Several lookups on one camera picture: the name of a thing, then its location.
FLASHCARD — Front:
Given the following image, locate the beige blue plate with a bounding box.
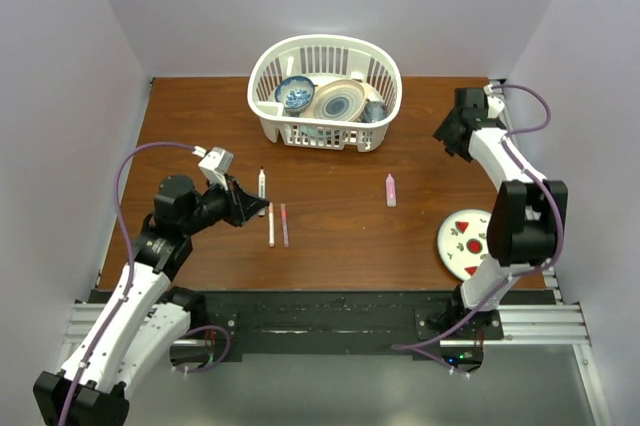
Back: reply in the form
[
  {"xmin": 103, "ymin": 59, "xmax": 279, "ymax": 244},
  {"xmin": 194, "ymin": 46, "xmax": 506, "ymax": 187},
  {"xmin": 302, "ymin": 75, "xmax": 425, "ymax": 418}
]
[{"xmin": 300, "ymin": 79, "xmax": 367, "ymax": 121}]

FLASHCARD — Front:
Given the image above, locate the blue patterned bowl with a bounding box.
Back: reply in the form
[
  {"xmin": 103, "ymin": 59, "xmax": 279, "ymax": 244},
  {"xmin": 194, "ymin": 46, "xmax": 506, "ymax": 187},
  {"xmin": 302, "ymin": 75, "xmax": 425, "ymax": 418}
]
[{"xmin": 274, "ymin": 75, "xmax": 316, "ymax": 113}]

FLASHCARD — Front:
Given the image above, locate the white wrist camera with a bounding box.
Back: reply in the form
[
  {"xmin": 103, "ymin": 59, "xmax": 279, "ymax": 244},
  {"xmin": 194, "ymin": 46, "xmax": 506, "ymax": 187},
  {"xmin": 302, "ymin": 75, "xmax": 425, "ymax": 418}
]
[
  {"xmin": 192, "ymin": 146, "xmax": 234, "ymax": 191},
  {"xmin": 483, "ymin": 84, "xmax": 505, "ymax": 119}
]

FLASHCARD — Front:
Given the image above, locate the dark blue cup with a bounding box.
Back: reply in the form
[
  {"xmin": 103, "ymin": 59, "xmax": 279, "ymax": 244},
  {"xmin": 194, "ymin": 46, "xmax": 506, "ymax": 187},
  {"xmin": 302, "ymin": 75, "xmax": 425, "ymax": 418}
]
[{"xmin": 359, "ymin": 101, "xmax": 388, "ymax": 124}]

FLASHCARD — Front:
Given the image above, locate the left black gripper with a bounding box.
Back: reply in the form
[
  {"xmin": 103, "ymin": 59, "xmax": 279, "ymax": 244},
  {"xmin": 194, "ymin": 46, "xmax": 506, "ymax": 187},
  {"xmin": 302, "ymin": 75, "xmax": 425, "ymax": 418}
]
[{"xmin": 182, "ymin": 172, "xmax": 268, "ymax": 236}]

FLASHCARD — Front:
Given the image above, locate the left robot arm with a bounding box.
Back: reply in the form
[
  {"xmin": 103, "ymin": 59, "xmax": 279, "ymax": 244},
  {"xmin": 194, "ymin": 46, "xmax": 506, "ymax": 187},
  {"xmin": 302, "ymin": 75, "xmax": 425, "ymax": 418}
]
[{"xmin": 33, "ymin": 175, "xmax": 269, "ymax": 425}]

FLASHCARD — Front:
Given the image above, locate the white pink pen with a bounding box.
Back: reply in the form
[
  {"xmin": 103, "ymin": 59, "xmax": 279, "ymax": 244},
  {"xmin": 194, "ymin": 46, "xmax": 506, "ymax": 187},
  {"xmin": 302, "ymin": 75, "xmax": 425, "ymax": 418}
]
[{"xmin": 268, "ymin": 203, "xmax": 275, "ymax": 248}]

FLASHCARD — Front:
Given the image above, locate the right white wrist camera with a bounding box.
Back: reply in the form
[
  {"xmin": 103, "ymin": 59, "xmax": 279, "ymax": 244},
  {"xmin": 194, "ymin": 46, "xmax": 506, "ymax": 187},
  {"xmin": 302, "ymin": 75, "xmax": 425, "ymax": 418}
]
[{"xmin": 483, "ymin": 84, "xmax": 505, "ymax": 119}]

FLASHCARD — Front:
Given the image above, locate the white plastic basket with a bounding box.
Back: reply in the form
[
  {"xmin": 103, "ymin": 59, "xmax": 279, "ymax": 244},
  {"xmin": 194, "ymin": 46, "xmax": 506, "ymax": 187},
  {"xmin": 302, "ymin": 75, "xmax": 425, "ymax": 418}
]
[{"xmin": 247, "ymin": 34, "xmax": 403, "ymax": 152}]

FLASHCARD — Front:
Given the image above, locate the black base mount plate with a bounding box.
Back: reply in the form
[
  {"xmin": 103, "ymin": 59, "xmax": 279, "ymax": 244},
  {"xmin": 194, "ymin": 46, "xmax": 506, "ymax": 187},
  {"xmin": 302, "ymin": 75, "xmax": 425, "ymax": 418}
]
[{"xmin": 170, "ymin": 291, "xmax": 504, "ymax": 367}]

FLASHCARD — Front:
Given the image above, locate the watermelon pattern plate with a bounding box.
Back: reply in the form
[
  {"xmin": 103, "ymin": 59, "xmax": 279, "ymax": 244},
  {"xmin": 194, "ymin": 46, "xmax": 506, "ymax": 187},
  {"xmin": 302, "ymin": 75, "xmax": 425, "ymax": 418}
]
[{"xmin": 436, "ymin": 209, "xmax": 491, "ymax": 281}]

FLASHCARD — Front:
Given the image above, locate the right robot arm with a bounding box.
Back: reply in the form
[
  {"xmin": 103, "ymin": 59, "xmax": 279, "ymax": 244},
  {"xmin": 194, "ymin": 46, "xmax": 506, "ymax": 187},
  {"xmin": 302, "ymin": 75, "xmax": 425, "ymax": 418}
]
[{"xmin": 433, "ymin": 84, "xmax": 568, "ymax": 339}]

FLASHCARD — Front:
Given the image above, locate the red purple pen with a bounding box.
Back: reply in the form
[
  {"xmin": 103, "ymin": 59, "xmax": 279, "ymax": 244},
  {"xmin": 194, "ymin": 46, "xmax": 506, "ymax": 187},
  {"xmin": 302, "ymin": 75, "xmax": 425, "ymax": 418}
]
[{"xmin": 280, "ymin": 203, "xmax": 290, "ymax": 248}]

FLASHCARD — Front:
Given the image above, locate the white black marker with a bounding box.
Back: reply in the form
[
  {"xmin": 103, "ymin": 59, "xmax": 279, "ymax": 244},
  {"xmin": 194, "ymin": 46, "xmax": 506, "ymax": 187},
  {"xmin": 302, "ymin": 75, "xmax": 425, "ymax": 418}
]
[{"xmin": 258, "ymin": 166, "xmax": 266, "ymax": 217}]

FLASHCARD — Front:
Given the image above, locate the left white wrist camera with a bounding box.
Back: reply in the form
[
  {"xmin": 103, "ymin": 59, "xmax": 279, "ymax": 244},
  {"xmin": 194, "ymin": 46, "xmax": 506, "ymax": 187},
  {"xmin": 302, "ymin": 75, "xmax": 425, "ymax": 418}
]
[{"xmin": 192, "ymin": 146, "xmax": 234, "ymax": 191}]

